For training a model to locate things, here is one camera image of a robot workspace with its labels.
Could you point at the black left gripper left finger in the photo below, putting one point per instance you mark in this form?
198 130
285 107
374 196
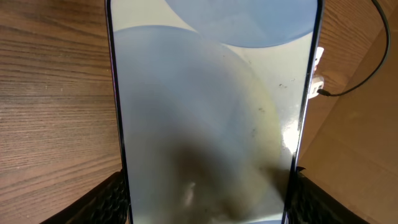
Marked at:
107 203

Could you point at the cardboard backdrop panel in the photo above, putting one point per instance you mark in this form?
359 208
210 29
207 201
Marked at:
354 154

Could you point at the blue Samsung Galaxy smartphone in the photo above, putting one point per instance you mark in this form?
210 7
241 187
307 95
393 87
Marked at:
210 102

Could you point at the white power strip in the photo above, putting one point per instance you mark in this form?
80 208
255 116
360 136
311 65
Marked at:
318 55

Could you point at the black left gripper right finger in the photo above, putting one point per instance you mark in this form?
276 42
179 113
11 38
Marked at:
309 204

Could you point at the white charger adapter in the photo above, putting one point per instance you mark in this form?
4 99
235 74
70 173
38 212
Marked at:
317 83

